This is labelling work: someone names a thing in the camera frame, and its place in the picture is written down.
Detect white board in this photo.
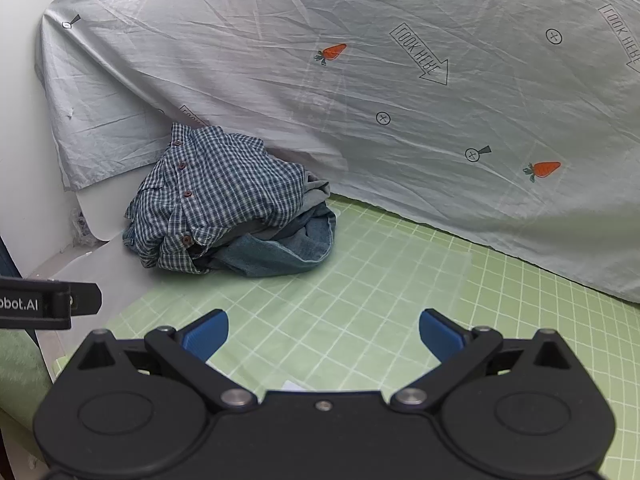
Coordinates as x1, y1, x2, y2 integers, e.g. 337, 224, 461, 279
75, 187, 129, 246

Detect crumpled grey garment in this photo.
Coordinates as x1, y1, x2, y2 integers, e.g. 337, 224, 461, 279
299, 170, 332, 212

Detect green grid mat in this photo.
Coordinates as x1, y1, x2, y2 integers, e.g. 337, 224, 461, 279
50, 192, 640, 480

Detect blue plaid shirt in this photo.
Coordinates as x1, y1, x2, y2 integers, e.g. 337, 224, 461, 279
124, 122, 309, 275

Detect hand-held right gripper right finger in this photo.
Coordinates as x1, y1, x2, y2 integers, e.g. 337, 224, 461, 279
390, 308, 569, 414

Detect carrot printed grey sheet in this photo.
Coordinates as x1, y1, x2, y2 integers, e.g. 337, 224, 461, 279
35, 0, 640, 304

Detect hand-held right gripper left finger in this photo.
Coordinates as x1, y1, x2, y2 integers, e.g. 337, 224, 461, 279
75, 309, 259, 414

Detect denim jeans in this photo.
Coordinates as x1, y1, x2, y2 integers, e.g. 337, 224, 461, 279
122, 199, 337, 279

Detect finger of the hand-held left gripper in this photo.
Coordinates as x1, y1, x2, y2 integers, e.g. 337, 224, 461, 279
65, 282, 103, 317

